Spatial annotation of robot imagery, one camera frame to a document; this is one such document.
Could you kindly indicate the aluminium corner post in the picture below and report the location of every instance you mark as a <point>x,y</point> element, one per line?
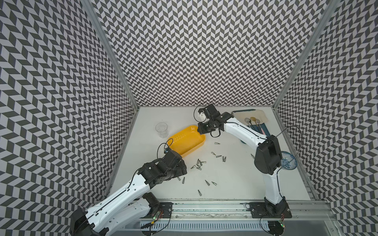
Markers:
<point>319,28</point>
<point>92,17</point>

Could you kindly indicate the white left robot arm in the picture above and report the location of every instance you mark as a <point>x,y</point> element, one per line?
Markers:
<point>131,202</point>

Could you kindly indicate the aluminium corner post left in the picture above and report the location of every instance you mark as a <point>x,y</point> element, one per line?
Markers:
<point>92,17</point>

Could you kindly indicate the gold spoon green handle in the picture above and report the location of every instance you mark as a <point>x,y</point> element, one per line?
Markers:
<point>256,124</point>

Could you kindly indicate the teal plastic tray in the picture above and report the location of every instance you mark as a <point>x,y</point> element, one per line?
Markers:
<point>263,129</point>

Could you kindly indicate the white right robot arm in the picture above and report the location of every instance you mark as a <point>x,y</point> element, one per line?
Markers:
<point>267,158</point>

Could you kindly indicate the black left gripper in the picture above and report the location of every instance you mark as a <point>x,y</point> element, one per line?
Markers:
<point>181,169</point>

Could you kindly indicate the clear plastic cup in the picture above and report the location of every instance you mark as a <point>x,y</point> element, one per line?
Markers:
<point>162,130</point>

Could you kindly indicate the blue patterned bowl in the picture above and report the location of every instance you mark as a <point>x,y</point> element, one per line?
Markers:
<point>288,161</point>

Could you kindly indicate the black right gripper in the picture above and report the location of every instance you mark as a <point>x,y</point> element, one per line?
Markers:
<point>201,129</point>

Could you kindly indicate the white handled spoon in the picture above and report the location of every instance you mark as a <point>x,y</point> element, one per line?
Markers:
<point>249,123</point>

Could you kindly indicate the yellow plastic storage box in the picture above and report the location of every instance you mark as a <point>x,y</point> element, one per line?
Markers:
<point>186,141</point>

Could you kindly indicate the aluminium corner post right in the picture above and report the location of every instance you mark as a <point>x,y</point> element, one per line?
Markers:
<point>319,28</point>

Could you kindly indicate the beige folded cloth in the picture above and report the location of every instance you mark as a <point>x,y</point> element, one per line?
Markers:
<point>240,115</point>

